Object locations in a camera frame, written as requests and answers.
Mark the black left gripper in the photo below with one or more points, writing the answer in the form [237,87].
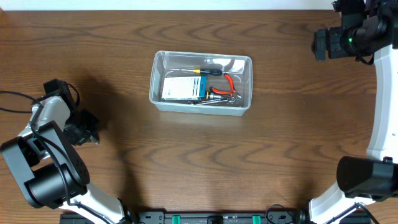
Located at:
[84,128]

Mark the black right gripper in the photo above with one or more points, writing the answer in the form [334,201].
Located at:
[332,35]

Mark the thin metal wrench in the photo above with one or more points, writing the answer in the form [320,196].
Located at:
[231,100]

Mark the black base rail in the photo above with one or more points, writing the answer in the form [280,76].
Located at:
[272,215]

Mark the yellow black stubby screwdriver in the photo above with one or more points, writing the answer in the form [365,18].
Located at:
[210,96]

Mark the red handled pliers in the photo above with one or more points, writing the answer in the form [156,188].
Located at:
[226,89]

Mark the small yellow precision screwdriver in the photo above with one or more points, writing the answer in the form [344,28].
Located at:
[198,71]

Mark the clear plastic container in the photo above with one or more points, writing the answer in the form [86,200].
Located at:
[168,64]

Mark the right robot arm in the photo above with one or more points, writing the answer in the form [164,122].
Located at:
[368,33]

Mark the blue white cardboard box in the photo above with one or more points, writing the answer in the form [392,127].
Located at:
[184,88]

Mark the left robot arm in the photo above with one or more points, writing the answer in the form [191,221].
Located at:
[49,171]

